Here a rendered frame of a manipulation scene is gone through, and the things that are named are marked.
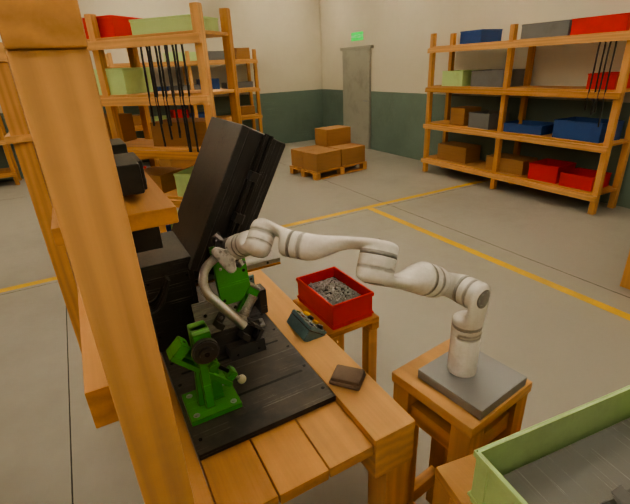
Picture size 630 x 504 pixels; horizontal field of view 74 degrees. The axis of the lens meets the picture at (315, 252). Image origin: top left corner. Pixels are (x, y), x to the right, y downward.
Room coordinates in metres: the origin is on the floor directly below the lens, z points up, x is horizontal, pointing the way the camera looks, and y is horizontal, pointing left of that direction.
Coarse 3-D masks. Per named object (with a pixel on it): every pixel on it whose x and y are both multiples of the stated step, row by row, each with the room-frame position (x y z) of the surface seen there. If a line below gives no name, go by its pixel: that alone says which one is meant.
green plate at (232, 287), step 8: (216, 264) 1.30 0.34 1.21; (216, 272) 1.29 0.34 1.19; (224, 272) 1.30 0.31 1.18; (240, 272) 1.32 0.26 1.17; (216, 280) 1.28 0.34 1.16; (224, 280) 1.29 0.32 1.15; (232, 280) 1.30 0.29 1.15; (240, 280) 1.31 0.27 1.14; (248, 280) 1.33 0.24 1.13; (224, 288) 1.28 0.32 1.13; (232, 288) 1.29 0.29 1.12; (240, 288) 1.31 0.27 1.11; (224, 296) 1.27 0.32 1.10; (232, 296) 1.29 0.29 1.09; (240, 296) 1.30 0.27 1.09
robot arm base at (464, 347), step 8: (456, 336) 1.08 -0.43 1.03; (464, 336) 1.07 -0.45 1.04; (472, 336) 1.06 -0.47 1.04; (480, 336) 1.08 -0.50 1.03; (456, 344) 1.08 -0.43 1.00; (464, 344) 1.06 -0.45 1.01; (472, 344) 1.06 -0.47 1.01; (456, 352) 1.08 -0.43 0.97; (464, 352) 1.06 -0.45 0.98; (472, 352) 1.06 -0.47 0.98; (448, 360) 1.11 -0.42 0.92; (456, 360) 1.07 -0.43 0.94; (464, 360) 1.06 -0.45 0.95; (472, 360) 1.06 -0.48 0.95; (448, 368) 1.10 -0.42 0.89; (456, 368) 1.07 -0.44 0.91; (464, 368) 1.06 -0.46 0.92; (472, 368) 1.06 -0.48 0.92; (464, 376) 1.06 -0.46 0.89; (472, 376) 1.07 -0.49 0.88
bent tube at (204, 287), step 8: (208, 264) 1.22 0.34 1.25; (200, 272) 1.20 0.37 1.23; (208, 272) 1.21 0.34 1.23; (200, 280) 1.18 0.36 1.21; (200, 288) 1.18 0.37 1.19; (208, 288) 1.18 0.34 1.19; (208, 296) 1.17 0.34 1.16; (216, 296) 1.18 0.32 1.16; (216, 304) 1.17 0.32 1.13; (224, 304) 1.18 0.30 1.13; (224, 312) 1.17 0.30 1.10; (232, 312) 1.17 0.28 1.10; (232, 320) 1.17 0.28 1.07; (240, 320) 1.17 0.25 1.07; (240, 328) 1.17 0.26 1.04
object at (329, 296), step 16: (320, 272) 1.80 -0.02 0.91; (336, 272) 1.82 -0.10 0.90; (304, 288) 1.68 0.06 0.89; (320, 288) 1.69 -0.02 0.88; (336, 288) 1.70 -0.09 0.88; (352, 288) 1.70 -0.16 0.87; (304, 304) 1.69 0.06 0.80; (320, 304) 1.56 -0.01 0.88; (336, 304) 1.49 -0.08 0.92; (352, 304) 1.53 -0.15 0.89; (368, 304) 1.57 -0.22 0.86; (336, 320) 1.49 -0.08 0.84; (352, 320) 1.52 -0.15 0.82
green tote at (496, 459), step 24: (576, 408) 0.84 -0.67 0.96; (600, 408) 0.86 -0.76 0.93; (624, 408) 0.90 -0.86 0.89; (528, 432) 0.77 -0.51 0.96; (552, 432) 0.80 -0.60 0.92; (576, 432) 0.84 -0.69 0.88; (480, 456) 0.70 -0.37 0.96; (504, 456) 0.74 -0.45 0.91; (528, 456) 0.78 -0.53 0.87; (480, 480) 0.70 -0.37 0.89; (504, 480) 0.64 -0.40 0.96
